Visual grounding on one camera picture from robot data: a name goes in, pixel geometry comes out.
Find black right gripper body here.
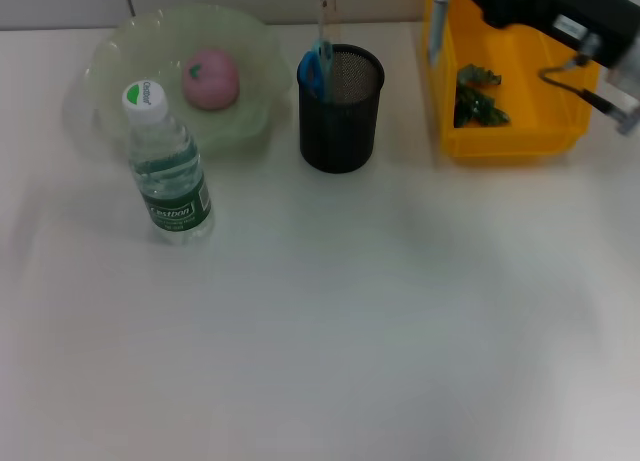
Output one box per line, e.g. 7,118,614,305
451,0,640,71

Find grey white ballpoint pen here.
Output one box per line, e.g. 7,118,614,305
427,0,454,68

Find green plastic wrapper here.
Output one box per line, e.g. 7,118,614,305
453,64,511,129

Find clear plastic ruler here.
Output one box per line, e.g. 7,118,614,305
318,0,341,50

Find blue handled scissors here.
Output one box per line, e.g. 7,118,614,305
298,38,335,105

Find pink toy peach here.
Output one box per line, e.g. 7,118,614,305
180,47,241,112

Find clear green-label water bottle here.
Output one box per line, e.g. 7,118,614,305
121,78,216,246

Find black mesh pen holder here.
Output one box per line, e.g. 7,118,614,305
298,43,386,174

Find translucent green fruit plate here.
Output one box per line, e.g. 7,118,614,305
82,3,295,160

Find yellow plastic bin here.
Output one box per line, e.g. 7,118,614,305
418,0,602,167

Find right gripper connector cable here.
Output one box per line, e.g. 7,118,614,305
538,33,640,137

